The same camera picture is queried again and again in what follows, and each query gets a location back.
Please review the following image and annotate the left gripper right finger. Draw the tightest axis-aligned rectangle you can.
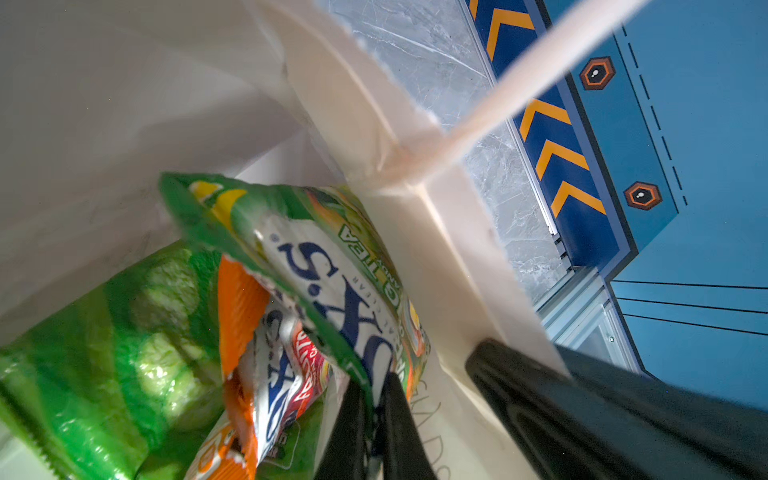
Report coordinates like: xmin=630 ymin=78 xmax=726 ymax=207
xmin=380 ymin=372 xmax=437 ymax=480

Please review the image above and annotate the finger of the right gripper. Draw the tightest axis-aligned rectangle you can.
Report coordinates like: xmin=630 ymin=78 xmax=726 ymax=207
xmin=465 ymin=339 xmax=767 ymax=479

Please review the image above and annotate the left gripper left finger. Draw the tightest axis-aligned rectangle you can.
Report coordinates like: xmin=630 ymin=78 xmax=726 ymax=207
xmin=314 ymin=382 xmax=367 ymax=480

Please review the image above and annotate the orange Fox's candy bag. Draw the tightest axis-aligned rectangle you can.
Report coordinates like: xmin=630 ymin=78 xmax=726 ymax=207
xmin=182 ymin=254 xmax=332 ymax=480

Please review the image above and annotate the green Fox's candy bag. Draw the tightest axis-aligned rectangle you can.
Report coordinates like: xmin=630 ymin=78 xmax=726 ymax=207
xmin=159 ymin=173 xmax=430 ymax=408

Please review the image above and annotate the green chips bag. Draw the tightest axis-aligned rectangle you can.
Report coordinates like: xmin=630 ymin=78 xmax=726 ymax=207
xmin=1 ymin=242 xmax=225 ymax=479

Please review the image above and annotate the white paper gift bag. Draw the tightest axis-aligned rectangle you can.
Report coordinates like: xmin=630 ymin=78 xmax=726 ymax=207
xmin=1 ymin=1 xmax=641 ymax=479

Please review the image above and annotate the aluminium frame rail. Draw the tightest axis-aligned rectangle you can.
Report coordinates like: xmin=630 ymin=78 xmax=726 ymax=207
xmin=535 ymin=267 xmax=641 ymax=373

